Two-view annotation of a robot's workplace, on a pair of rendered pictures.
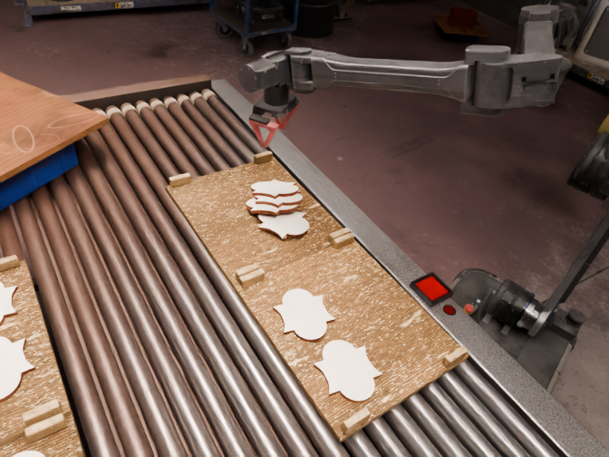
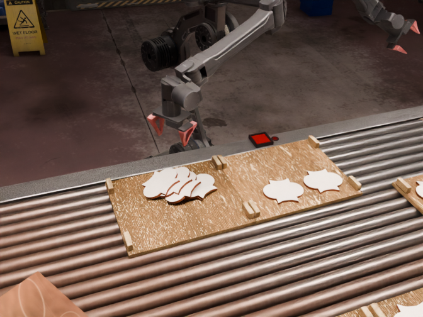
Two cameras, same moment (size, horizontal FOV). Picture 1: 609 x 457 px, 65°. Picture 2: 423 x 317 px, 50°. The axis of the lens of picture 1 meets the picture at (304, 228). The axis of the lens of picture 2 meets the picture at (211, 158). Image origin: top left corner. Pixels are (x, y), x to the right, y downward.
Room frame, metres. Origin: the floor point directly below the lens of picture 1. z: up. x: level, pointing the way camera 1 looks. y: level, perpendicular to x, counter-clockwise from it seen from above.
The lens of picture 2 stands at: (0.55, 1.18, 1.96)
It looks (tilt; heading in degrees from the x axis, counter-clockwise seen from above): 37 degrees down; 287
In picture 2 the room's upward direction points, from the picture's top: 2 degrees clockwise
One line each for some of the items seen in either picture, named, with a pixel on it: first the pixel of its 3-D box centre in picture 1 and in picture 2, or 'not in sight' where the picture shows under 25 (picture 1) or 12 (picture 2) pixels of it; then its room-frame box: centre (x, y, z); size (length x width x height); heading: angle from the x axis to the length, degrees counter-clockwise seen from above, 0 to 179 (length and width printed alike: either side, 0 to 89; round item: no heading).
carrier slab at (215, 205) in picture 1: (256, 213); (177, 202); (0.98, 0.14, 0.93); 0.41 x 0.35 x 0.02; 40
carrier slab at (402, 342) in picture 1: (347, 321); (286, 176); (0.66, -0.13, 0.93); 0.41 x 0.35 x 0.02; 39
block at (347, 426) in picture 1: (355, 420); (354, 183); (0.42, -0.15, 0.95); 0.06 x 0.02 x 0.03; 129
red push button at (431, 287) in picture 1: (431, 289); (260, 139); (0.80, -0.33, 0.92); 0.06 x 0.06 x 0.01; 39
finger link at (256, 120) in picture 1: (267, 127); (181, 131); (0.97, 0.12, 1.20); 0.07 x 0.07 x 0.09; 74
